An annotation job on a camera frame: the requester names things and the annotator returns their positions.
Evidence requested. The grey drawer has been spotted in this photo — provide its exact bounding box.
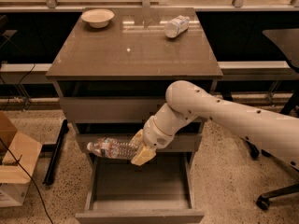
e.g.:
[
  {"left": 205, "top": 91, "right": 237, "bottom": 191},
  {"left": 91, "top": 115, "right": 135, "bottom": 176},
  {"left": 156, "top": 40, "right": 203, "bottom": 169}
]
[
  {"left": 56, "top": 80, "right": 172, "bottom": 123},
  {"left": 76, "top": 152, "right": 204, "bottom": 224},
  {"left": 75, "top": 122, "right": 203, "bottom": 152}
]

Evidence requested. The grey top drawer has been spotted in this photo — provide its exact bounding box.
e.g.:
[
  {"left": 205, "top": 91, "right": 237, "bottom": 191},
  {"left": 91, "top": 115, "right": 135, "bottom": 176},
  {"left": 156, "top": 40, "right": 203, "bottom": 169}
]
[{"left": 56, "top": 80, "right": 172, "bottom": 123}]

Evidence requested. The brown cardboard box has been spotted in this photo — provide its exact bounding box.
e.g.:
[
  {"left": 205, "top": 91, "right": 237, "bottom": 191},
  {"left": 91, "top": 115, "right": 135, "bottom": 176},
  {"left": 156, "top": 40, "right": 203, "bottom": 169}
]
[{"left": 0, "top": 112, "right": 42, "bottom": 207}]

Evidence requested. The black office chair base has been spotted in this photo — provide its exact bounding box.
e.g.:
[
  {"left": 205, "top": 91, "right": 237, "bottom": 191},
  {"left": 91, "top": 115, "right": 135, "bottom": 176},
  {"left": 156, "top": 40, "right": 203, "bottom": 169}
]
[{"left": 256, "top": 184, "right": 299, "bottom": 211}]

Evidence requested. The clear plastic water bottle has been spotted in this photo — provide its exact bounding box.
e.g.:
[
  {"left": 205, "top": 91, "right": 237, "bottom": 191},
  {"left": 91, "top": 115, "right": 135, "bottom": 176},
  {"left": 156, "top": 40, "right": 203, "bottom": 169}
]
[{"left": 87, "top": 137, "right": 139, "bottom": 160}]

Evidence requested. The black floor cable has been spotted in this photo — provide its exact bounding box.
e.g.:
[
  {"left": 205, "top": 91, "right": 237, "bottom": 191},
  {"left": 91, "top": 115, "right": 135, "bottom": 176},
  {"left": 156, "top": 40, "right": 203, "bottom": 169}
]
[{"left": 0, "top": 137, "right": 54, "bottom": 224}]

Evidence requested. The grey drawer cabinet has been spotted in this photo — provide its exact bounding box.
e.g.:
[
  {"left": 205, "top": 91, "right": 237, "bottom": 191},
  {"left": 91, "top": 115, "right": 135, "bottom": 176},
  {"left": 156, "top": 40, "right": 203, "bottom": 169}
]
[{"left": 45, "top": 7, "right": 224, "bottom": 167}]

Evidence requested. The white paper bowl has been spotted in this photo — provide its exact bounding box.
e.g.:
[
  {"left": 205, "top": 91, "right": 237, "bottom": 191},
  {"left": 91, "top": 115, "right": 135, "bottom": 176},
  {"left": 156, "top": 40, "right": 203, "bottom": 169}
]
[{"left": 81, "top": 8, "right": 114, "bottom": 29}]

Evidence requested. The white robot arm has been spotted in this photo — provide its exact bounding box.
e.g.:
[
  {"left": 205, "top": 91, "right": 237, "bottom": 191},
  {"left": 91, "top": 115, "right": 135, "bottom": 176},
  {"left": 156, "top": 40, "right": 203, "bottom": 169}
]
[{"left": 132, "top": 80, "right": 299, "bottom": 169}]

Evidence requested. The black left table leg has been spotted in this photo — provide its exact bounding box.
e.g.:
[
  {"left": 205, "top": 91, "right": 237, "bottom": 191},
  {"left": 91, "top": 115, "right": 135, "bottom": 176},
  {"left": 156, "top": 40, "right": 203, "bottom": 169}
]
[{"left": 42, "top": 119, "right": 69, "bottom": 186}]

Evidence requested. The grey middle drawer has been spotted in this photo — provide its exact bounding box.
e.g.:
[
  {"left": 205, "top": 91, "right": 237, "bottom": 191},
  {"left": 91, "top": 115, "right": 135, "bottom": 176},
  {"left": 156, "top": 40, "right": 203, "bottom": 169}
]
[{"left": 75, "top": 122, "right": 203, "bottom": 152}]

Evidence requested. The grey bottom drawer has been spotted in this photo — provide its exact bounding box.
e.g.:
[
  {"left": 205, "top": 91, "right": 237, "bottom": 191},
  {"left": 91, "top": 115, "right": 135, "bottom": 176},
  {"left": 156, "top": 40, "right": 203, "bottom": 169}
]
[{"left": 76, "top": 152, "right": 204, "bottom": 224}]

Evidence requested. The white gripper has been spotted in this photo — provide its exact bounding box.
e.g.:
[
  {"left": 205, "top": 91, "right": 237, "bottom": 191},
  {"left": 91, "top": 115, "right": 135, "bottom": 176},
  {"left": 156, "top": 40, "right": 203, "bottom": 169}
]
[{"left": 130, "top": 103, "right": 196, "bottom": 166}]

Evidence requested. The white labelled plastic bottle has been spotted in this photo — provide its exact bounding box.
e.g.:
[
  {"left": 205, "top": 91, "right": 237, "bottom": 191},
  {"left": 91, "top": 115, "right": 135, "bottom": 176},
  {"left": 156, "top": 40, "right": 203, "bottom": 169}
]
[{"left": 164, "top": 15, "right": 190, "bottom": 38}]

